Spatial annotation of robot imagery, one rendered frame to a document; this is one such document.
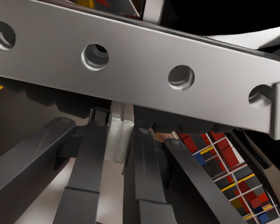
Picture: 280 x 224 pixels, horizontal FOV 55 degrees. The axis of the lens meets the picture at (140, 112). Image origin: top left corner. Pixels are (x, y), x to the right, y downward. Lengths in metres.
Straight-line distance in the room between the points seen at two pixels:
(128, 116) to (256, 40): 0.13
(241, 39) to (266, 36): 0.02
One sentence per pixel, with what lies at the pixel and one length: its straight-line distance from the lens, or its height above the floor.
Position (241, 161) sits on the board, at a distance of 6.69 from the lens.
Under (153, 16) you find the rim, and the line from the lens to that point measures 0.24.
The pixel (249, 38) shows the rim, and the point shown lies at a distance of 0.24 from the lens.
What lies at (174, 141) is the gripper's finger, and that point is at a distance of 0.15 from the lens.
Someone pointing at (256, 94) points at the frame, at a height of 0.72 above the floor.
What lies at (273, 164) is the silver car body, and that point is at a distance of 0.38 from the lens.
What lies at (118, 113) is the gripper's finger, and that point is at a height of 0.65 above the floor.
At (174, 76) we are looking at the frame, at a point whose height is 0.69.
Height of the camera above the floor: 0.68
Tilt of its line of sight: 9 degrees down
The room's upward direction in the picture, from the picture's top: 60 degrees clockwise
